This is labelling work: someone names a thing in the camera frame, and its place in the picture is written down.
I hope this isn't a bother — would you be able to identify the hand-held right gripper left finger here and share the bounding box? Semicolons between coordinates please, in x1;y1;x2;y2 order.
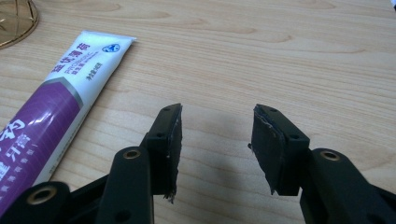
139;103;184;204

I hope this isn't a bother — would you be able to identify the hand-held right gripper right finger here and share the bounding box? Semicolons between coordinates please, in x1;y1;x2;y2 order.
247;104;311;197

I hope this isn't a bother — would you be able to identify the purple and white toothpaste tube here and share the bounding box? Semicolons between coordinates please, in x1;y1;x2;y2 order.
0;29;138;217

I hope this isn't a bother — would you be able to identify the gold wire basket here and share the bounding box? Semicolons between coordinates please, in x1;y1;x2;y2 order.
0;0;40;50

